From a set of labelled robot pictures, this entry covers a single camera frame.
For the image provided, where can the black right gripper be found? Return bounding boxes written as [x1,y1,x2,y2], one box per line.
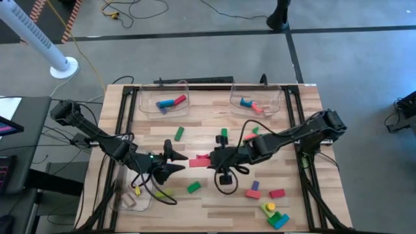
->
[209,135,253,186]

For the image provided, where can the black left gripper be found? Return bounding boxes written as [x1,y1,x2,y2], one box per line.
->
[138,138,189,185]

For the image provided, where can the orange rectangular block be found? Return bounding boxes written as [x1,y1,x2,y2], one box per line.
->
[188,158,213,168]

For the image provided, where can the long lime green block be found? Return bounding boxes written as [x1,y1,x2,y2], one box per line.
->
[155,189,175,199]

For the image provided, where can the long purple block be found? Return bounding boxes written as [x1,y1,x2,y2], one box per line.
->
[155,101,169,115]

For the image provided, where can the tan cylinder block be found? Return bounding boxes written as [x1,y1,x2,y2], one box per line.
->
[120,194,137,209]

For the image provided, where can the red cylinder block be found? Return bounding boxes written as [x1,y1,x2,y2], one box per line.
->
[173,94,188,107]

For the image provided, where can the clear plastic bin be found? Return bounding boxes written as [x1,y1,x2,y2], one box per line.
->
[229,83,283,120]
[138,79,190,118]
[109,159,154,212]

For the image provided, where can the lime green triangle block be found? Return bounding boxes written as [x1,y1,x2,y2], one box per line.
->
[260,203,276,218]

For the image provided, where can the green chunky block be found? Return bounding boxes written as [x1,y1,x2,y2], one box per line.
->
[267,211,283,228]

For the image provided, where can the black power strip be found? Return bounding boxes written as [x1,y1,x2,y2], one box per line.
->
[153,75,235,85]

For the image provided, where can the blue rectangular block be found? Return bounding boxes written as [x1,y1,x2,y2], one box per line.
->
[274,213,291,230]

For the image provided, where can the black desk base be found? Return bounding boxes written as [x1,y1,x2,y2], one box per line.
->
[27,161,86,197]

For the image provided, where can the gray side desk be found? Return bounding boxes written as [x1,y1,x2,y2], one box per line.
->
[0,96,52,196]

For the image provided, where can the black backlit keyboard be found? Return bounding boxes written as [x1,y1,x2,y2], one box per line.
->
[0,155,18,196]

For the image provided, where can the monitor with pink screen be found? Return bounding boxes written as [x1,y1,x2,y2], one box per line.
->
[0,115,25,137]

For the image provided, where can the white paper sheet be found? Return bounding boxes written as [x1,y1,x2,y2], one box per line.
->
[0,96,23,122]

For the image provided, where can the black hazard striped mat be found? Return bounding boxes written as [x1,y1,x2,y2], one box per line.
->
[0,0,83,45]

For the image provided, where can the white tower fan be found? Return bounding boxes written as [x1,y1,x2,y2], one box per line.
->
[0,0,80,80]

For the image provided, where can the black equipment box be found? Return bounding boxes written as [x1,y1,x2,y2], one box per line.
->
[383,90,416,134]

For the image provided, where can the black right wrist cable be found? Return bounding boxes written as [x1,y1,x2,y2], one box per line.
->
[213,119,261,196]

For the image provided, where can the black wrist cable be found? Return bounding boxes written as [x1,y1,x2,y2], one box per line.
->
[129,161,179,206]
[213,119,261,196]

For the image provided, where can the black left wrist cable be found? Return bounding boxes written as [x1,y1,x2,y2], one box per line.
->
[129,161,179,206]

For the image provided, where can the black aluminium table frame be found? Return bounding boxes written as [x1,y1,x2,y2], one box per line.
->
[73,83,354,234]

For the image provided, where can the black floor cable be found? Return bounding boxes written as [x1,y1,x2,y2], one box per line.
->
[200,0,270,20]
[113,0,170,29]

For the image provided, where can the yellow floor cable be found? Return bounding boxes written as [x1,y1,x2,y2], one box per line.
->
[45,0,107,95]

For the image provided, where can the yellow cord with plug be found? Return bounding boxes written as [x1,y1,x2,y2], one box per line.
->
[99,1,120,20]

